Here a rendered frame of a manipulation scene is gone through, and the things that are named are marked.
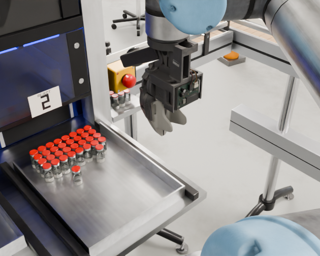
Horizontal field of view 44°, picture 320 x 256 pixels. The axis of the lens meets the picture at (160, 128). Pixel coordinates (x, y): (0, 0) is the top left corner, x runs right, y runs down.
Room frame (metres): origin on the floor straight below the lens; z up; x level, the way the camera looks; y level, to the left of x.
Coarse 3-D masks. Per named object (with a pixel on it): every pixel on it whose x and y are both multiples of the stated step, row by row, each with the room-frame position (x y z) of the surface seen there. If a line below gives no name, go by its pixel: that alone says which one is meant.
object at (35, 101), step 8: (56, 88) 0.88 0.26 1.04; (32, 96) 0.84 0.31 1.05; (40, 96) 0.85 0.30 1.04; (56, 96) 0.88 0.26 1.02; (32, 104) 0.83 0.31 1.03; (40, 104) 0.85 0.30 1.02; (48, 104) 0.86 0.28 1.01; (56, 104) 0.88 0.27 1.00; (32, 112) 0.83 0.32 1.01; (40, 112) 0.84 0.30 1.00
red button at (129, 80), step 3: (126, 75) 1.01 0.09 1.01; (129, 75) 1.01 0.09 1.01; (132, 75) 1.01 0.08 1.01; (123, 78) 1.00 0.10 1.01; (126, 78) 1.00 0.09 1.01; (129, 78) 1.00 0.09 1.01; (132, 78) 1.00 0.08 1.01; (135, 78) 1.01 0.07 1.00; (123, 81) 1.00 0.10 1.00; (126, 81) 0.99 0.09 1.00; (129, 81) 0.99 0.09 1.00; (132, 81) 1.00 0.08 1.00; (135, 81) 1.01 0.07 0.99; (123, 84) 1.00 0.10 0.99; (126, 84) 0.99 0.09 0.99; (129, 84) 0.99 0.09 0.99; (132, 84) 1.00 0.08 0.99; (126, 87) 0.99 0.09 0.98; (129, 87) 0.99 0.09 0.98
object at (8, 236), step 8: (0, 208) 0.60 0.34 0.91; (0, 216) 0.60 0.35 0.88; (8, 216) 0.57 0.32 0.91; (0, 224) 0.58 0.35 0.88; (8, 224) 0.58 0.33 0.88; (0, 232) 0.56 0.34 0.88; (8, 232) 0.56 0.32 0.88; (16, 232) 0.55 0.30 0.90; (0, 240) 0.54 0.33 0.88; (8, 240) 0.54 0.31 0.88; (16, 240) 0.51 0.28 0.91; (24, 240) 0.52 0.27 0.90; (0, 248) 0.49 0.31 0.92; (8, 248) 0.50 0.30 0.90; (16, 248) 0.51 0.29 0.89
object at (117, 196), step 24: (120, 144) 0.84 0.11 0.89; (24, 168) 0.76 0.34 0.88; (96, 168) 0.76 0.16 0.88; (120, 168) 0.76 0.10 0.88; (144, 168) 0.76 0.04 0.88; (48, 192) 0.68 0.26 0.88; (72, 192) 0.68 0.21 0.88; (96, 192) 0.68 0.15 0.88; (120, 192) 0.68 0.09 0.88; (144, 192) 0.68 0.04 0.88; (168, 192) 0.68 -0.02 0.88; (72, 216) 0.60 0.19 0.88; (96, 216) 0.60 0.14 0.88; (120, 216) 0.60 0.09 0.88; (144, 216) 0.58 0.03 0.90; (96, 240) 0.54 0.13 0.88
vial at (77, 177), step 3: (72, 171) 0.70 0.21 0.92; (78, 171) 0.70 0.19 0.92; (72, 174) 0.70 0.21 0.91; (75, 174) 0.70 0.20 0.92; (78, 174) 0.70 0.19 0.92; (81, 174) 0.71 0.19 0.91; (75, 177) 0.70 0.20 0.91; (78, 177) 0.70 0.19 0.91; (81, 177) 0.71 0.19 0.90; (75, 180) 0.70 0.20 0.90; (78, 180) 0.70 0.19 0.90; (81, 180) 0.71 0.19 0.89; (75, 183) 0.70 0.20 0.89; (78, 183) 0.70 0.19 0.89; (81, 183) 0.70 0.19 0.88
